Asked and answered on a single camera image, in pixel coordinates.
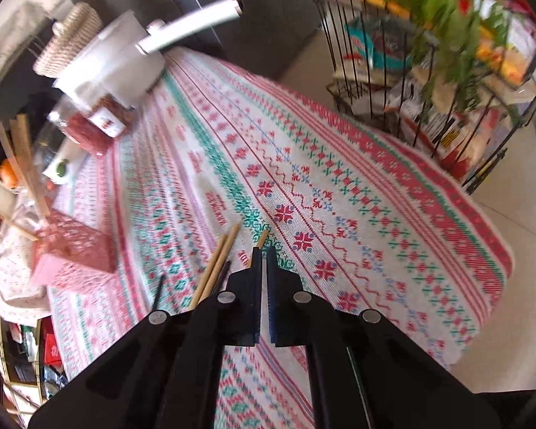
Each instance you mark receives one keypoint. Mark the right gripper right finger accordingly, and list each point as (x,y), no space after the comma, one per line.
(365,372)

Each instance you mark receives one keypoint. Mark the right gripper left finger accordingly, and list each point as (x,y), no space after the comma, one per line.
(165,372)

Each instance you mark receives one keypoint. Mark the black chopstick gold tip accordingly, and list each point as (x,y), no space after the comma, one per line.
(158,293)

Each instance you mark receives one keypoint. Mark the wooden chopstick long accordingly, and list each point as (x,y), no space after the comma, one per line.
(207,273)

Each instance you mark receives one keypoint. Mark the pink perforated utensil holder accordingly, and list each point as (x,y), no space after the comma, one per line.
(71,256)

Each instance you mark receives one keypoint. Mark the patterned knit tablecloth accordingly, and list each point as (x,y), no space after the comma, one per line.
(365,221)

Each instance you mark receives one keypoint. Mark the orange mandarin fruit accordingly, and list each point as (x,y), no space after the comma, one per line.
(8,176)

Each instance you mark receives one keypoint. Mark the small labelled spice jar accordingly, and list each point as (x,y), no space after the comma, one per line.
(110,116)

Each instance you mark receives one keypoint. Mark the jar of red goji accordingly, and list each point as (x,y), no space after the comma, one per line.
(68,118)

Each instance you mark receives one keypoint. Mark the woven basket lid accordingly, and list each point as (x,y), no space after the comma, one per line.
(70,37)

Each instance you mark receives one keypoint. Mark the green leafy vegetables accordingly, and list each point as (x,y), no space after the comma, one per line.
(471,40)

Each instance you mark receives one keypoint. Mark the white pot with handle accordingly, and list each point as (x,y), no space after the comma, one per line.
(125,57)

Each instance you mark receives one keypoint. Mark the black wire storage rack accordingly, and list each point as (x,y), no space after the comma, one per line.
(376,81)

